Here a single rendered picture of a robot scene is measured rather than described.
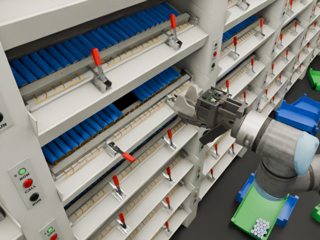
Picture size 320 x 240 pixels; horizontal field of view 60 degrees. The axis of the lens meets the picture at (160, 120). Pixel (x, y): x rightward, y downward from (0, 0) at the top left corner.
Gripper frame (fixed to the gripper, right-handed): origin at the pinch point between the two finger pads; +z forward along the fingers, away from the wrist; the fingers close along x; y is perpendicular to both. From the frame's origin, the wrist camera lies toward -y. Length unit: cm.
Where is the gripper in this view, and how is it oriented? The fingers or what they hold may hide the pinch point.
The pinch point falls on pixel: (174, 101)
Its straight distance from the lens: 78.5
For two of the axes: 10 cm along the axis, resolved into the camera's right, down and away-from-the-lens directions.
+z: -8.0, -4.1, 4.4
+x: -6.0, 5.1, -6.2
